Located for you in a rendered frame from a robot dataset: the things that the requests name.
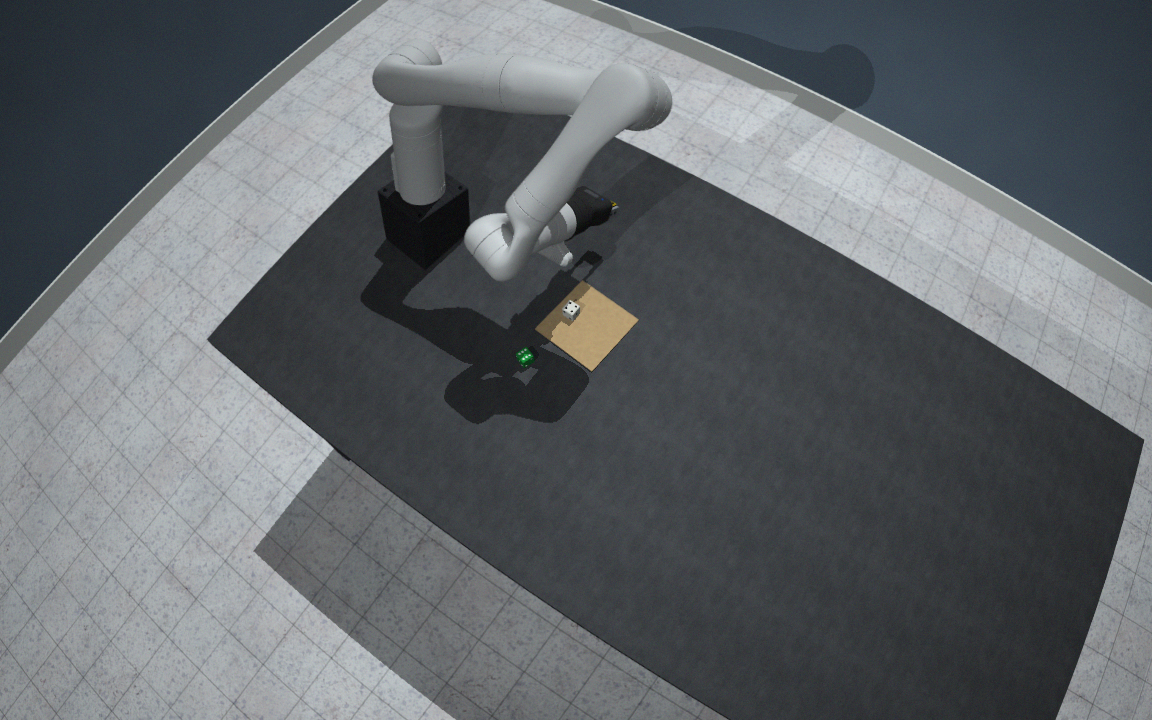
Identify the tan flat mat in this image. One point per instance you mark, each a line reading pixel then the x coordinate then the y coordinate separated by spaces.
pixel 599 327

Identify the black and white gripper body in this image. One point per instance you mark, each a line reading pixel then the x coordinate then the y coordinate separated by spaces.
pixel 575 217

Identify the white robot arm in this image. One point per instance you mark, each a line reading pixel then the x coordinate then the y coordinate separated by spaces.
pixel 621 97

